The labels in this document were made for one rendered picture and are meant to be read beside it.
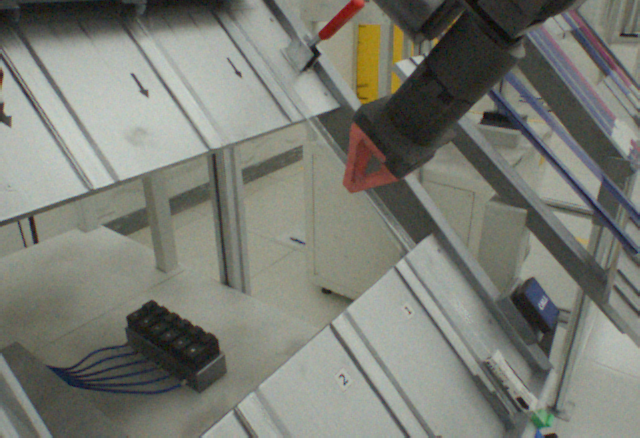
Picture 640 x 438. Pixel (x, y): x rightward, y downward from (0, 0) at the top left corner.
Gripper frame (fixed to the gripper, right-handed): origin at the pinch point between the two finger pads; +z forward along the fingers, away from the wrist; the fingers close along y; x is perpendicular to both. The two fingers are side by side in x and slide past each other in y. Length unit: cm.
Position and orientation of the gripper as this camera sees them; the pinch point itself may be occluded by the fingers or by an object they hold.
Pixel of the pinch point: (355, 181)
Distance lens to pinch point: 49.7
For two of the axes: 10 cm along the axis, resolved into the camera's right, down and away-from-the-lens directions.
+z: -5.1, 5.6, 6.6
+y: -5.8, 3.4, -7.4
